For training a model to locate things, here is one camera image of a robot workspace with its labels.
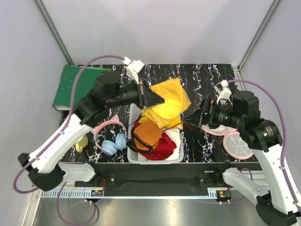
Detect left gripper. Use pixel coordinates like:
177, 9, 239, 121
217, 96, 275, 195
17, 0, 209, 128
106, 76, 165, 109

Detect yellow bra black straps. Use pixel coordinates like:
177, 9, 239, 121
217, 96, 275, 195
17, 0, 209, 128
164, 115, 183, 130

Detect white pink mesh laundry bag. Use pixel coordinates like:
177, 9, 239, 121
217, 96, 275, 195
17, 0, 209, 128
202, 125, 253, 160

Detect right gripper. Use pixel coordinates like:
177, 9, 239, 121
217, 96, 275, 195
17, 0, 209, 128
183, 96, 245, 129

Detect green ring binder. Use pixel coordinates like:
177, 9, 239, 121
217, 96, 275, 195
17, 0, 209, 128
53, 65, 111, 111

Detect orange bra black straps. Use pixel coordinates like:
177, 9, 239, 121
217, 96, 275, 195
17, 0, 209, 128
126, 117, 165, 152

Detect red satin bra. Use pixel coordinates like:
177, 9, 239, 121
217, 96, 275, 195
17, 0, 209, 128
140, 133, 177, 161

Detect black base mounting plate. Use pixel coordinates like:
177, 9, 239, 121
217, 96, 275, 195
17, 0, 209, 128
75, 162, 231, 197

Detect yellow mesh bra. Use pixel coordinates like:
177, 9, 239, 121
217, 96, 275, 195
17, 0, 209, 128
142, 77, 191, 128

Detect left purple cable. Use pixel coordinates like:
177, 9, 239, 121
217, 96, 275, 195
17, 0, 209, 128
13, 55, 129, 224

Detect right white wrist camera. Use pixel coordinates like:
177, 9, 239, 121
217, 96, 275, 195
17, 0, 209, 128
214, 80, 231, 104

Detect yellow-green plastic cup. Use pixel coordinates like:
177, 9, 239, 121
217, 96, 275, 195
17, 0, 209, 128
75, 135, 88, 153

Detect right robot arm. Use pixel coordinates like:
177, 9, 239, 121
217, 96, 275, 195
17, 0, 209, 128
199, 91, 301, 226

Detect grey plastic laundry basket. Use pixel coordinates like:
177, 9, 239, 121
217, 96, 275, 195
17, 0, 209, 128
127, 104, 184, 165

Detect pink blue cat-ear headphones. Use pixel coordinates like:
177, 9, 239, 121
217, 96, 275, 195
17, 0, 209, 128
92, 115, 127, 156

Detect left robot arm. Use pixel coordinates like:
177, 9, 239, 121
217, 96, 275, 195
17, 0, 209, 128
18, 71, 164, 191

